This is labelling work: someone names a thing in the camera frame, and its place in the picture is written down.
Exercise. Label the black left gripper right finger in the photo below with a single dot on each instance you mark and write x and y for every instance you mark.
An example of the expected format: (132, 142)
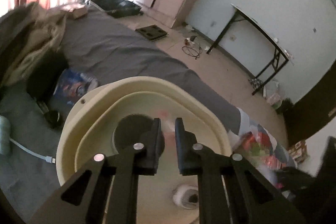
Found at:
(230, 188)

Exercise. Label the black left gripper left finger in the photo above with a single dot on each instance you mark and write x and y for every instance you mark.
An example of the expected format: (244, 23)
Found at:
(105, 189)

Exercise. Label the blue white checkered blanket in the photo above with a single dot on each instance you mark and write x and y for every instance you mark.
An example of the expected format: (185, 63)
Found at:
(263, 151)

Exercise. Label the brown cardboard box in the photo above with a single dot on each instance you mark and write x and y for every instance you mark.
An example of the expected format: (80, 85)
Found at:
(299, 152)

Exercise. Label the cream plastic basin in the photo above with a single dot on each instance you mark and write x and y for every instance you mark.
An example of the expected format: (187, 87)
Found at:
(97, 124)

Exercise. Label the pink plastic bag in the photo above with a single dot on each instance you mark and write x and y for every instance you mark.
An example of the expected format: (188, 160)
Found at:
(274, 100)

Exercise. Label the dark door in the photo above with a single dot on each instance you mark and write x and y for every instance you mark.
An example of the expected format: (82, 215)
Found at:
(313, 111)

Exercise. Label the blue printed package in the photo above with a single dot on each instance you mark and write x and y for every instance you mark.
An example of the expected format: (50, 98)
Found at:
(73, 85)

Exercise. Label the grey bed sheet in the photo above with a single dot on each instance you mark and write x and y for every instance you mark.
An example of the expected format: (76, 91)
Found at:
(104, 48)

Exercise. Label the olive jacket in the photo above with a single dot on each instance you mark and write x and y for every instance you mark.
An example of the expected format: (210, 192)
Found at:
(28, 33)

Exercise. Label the black foam tray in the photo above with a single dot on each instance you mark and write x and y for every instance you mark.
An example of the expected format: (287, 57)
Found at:
(152, 33)

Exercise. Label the black folding table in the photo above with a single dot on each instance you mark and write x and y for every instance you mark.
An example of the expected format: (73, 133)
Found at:
(261, 55)

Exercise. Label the black case on floor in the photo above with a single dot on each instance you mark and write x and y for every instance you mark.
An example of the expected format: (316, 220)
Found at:
(116, 8)

